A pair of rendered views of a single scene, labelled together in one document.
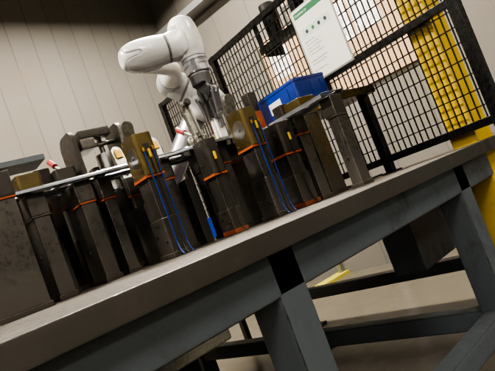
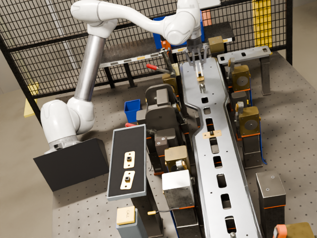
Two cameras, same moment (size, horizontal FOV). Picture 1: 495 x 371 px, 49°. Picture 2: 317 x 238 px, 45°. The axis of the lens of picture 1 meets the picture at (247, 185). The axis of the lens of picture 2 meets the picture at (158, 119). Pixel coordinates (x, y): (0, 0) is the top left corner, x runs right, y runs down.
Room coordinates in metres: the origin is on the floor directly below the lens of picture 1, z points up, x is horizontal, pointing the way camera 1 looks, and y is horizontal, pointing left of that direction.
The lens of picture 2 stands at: (0.83, 1.44, 2.15)
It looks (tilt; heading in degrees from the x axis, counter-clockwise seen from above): 38 degrees down; 315
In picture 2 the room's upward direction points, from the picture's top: 16 degrees counter-clockwise
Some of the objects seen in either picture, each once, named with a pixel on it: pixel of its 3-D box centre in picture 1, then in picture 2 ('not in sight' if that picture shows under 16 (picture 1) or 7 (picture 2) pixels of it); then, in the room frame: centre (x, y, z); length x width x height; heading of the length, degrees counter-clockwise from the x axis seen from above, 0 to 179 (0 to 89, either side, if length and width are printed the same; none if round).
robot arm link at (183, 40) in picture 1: (182, 39); (187, 12); (1.84, 0.03, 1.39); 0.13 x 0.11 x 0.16; 105
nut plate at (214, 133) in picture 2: not in sight; (211, 133); (1.57, 0.40, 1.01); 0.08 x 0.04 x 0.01; 37
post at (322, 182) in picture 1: (308, 157); not in sight; (1.78, -0.22, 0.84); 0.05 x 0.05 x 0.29; 37
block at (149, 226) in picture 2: not in sight; (142, 197); (1.70, 0.78, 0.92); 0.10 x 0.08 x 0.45; 127
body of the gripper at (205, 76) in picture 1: (203, 86); (194, 44); (1.85, 0.02, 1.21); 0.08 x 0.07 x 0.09; 37
